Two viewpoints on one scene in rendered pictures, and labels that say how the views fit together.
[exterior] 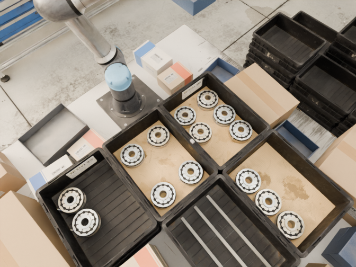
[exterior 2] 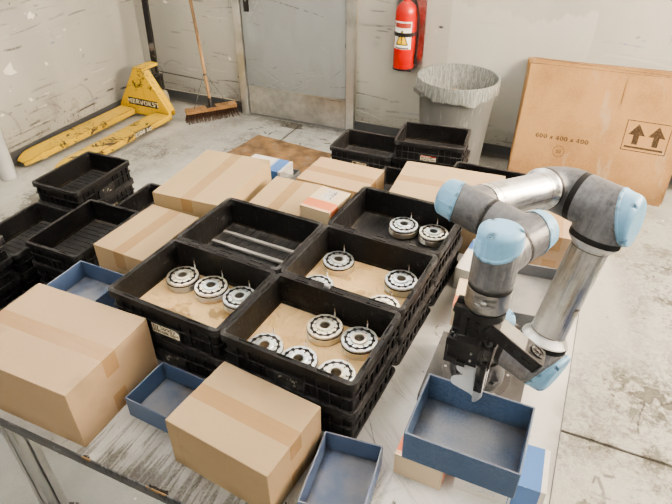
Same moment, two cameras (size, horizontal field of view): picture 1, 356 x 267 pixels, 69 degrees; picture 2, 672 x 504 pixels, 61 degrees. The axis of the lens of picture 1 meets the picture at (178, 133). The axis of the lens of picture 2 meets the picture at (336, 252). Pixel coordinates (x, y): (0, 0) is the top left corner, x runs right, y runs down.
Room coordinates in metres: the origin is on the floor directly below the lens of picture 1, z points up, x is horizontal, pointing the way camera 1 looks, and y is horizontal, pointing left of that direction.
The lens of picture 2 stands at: (1.59, -0.59, 1.97)
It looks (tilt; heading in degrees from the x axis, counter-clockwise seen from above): 35 degrees down; 154
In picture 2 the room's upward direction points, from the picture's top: straight up
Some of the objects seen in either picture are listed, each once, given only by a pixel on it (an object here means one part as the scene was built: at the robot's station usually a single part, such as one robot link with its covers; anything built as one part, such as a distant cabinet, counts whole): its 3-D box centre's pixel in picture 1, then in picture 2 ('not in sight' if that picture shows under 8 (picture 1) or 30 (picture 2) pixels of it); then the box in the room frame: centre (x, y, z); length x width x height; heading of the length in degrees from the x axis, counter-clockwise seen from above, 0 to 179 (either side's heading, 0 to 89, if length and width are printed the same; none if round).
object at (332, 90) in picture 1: (321, 96); not in sight; (0.98, -1.05, 0.31); 0.40 x 0.30 x 0.34; 40
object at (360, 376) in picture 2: (213, 116); (312, 325); (0.54, -0.16, 0.92); 0.40 x 0.30 x 0.02; 36
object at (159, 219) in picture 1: (158, 159); (360, 266); (0.36, 0.08, 0.92); 0.40 x 0.30 x 0.02; 36
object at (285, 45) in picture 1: (278, 60); not in sight; (1.29, -0.79, 0.37); 0.40 x 0.30 x 0.45; 40
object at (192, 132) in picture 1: (200, 132); (324, 326); (0.50, -0.10, 0.86); 0.10 x 0.10 x 0.01
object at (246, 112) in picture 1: (212, 122); (312, 339); (0.54, -0.16, 0.87); 0.40 x 0.30 x 0.11; 36
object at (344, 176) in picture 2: not in sight; (340, 190); (-0.31, 0.35, 0.78); 0.30 x 0.22 x 0.16; 38
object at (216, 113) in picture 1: (224, 114); (298, 359); (0.58, -0.22, 0.86); 0.10 x 0.10 x 0.01
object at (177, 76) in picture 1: (175, 79); (427, 446); (0.89, 0.00, 0.74); 0.16 x 0.12 x 0.07; 129
